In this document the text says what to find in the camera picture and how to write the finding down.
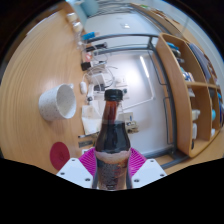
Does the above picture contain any small white round object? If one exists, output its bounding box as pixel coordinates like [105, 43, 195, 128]
[73, 21, 83, 33]
[66, 12, 77, 23]

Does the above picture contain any white crumpled tissue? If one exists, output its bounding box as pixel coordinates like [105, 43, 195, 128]
[81, 99, 103, 136]

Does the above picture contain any grey metal frame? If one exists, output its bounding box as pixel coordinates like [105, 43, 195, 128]
[81, 32, 188, 168]

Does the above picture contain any teal cushion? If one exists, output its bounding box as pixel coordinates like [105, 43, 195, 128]
[81, 0, 99, 16]

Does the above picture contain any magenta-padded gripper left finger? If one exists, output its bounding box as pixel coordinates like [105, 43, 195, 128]
[55, 147, 100, 189]

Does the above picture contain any small blue bottle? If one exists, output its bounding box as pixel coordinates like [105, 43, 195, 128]
[81, 31, 100, 41]

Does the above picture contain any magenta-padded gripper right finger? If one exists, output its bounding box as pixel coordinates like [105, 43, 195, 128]
[125, 147, 168, 189]

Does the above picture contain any flat round red coaster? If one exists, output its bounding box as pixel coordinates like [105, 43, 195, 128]
[49, 141, 71, 171]

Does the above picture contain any dark drink bottle black cap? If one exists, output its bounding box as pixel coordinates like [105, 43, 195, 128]
[93, 88, 132, 191]

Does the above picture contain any tall black device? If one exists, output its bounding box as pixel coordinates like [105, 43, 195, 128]
[84, 42, 108, 53]

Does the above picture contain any white speckled cup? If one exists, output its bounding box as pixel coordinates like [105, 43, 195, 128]
[38, 83, 77, 122]

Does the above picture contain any wooden shelf unit with items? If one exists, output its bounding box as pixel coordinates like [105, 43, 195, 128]
[155, 32, 224, 158]

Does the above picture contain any white oval gadget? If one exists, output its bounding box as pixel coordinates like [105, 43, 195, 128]
[79, 81, 88, 95]

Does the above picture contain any small black jar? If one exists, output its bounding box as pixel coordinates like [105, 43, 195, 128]
[80, 60, 92, 72]

